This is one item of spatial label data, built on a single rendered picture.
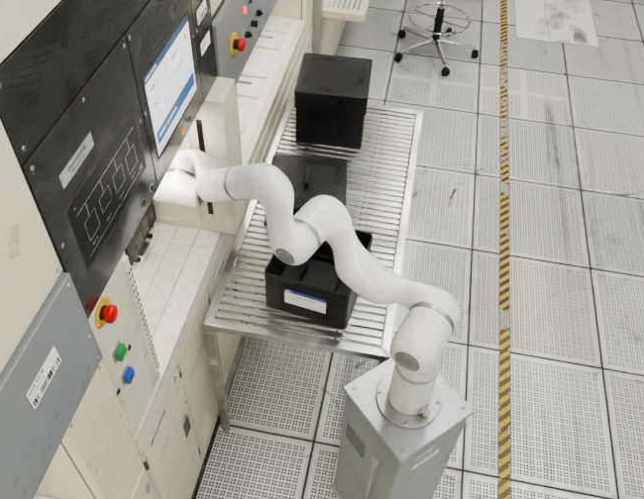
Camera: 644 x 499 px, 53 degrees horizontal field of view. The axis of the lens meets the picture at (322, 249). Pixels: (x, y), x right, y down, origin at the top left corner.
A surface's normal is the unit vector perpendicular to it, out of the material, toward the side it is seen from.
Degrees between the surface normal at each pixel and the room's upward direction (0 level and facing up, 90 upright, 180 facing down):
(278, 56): 0
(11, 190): 90
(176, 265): 0
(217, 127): 90
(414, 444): 0
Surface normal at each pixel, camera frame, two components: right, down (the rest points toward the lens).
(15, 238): 0.98, 0.16
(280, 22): 0.04, -0.66
